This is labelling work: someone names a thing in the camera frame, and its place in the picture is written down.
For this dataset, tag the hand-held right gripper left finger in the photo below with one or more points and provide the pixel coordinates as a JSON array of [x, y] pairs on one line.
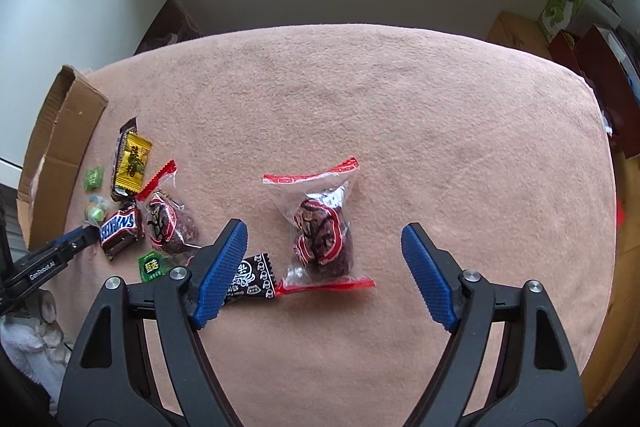
[[225, 272]]

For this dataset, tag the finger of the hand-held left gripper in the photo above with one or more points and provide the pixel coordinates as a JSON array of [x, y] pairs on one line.
[[75, 238]]

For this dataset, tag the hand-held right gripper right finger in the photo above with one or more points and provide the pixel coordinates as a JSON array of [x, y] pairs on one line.
[[430, 272]]

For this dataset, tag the black white patterned candy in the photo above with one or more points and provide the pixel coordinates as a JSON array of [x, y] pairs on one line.
[[252, 279]]

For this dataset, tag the clear yellow-green candy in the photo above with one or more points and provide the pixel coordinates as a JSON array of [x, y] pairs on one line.
[[96, 208]]

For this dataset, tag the green candy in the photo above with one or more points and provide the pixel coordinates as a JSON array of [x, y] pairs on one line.
[[93, 177]]

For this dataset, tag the small green packet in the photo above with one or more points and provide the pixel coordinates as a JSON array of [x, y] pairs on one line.
[[151, 267]]

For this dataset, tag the clear bag of dates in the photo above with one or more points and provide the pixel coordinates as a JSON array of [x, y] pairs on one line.
[[320, 232], [167, 219]]

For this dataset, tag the yellow candy packet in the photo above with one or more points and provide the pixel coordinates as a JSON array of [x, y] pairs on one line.
[[132, 162]]

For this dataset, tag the cardboard box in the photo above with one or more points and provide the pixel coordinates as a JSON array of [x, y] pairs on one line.
[[65, 132], [515, 32]]

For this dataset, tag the person's left hand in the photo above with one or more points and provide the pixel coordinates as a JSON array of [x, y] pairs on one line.
[[25, 342]]

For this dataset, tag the closed cardboard box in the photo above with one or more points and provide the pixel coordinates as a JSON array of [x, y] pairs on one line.
[[515, 32]]

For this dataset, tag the dark red box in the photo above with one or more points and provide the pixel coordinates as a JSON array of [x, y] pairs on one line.
[[605, 77]]

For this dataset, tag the green printed box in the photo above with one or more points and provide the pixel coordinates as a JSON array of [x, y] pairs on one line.
[[562, 2]]

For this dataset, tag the white box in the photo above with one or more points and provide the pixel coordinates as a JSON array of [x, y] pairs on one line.
[[595, 14]]

